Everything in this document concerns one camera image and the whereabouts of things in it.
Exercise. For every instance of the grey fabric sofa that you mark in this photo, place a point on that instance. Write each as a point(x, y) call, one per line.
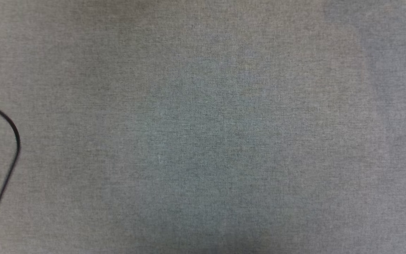
point(206, 123)

